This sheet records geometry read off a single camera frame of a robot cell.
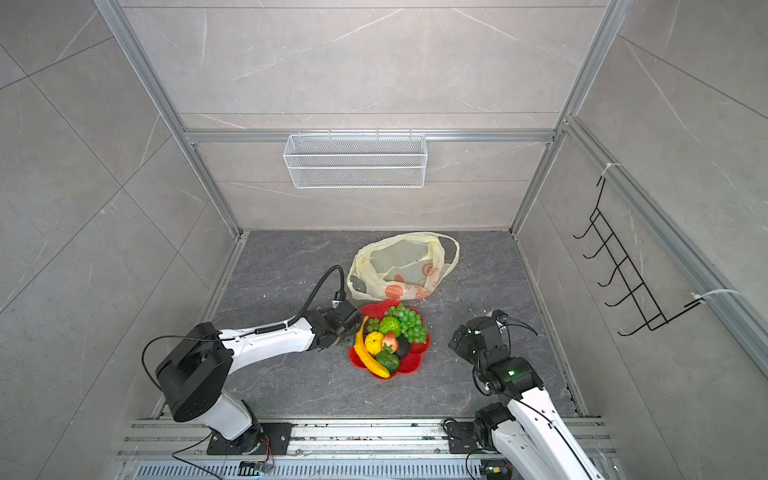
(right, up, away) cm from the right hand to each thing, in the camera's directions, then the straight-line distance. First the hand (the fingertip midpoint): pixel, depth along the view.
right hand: (464, 336), depth 80 cm
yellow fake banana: (-29, -4, +3) cm, 30 cm away
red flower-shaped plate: (-14, -8, +2) cm, 16 cm away
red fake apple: (-20, -1, +1) cm, 20 cm away
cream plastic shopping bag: (-15, +18, +29) cm, 37 cm away
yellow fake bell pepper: (-25, -3, +3) cm, 25 cm away
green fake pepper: (-21, -6, 0) cm, 22 cm away
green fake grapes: (-14, +2, +6) cm, 15 cm away
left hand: (-34, +1, +9) cm, 35 cm away
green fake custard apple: (-20, +1, +7) cm, 22 cm away
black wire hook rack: (+35, +12, -16) cm, 41 cm away
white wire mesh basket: (-32, +55, +21) cm, 67 cm away
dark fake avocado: (-16, -4, +3) cm, 17 cm away
